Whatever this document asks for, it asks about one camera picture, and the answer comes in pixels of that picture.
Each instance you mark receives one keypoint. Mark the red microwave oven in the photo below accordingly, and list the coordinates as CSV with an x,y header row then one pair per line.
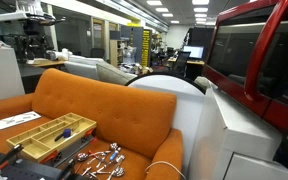
x,y
248,58

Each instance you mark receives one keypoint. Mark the white cabinet under microwave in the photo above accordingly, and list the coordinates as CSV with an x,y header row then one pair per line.
x,y
232,143

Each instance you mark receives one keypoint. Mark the orange fabric sofa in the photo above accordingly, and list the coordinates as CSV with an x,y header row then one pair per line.
x,y
140,121

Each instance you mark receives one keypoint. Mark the grey sofa cushion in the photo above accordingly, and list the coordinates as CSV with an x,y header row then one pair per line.
x,y
110,74

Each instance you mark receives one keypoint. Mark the black office chair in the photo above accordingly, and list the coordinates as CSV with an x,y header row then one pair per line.
x,y
179,66

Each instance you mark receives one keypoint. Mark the lit computer monitor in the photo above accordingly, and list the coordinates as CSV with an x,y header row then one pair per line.
x,y
195,51

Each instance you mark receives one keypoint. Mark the blue black brush tool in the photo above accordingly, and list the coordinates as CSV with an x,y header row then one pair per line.
x,y
66,133

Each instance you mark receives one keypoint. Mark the silver measuring spoon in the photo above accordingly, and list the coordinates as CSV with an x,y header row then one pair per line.
x,y
82,156

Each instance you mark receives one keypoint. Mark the wooden cutlery tray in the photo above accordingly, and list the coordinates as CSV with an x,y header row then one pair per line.
x,y
39,145

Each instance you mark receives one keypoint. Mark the white paper sheet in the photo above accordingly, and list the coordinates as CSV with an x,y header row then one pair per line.
x,y
18,119

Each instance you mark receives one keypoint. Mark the black orange clamp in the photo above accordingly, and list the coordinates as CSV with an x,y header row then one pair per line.
x,y
13,152

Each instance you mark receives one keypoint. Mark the blue handled utensil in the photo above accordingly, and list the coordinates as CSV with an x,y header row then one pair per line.
x,y
116,152

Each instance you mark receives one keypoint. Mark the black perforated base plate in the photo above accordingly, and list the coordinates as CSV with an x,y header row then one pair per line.
x,y
20,169

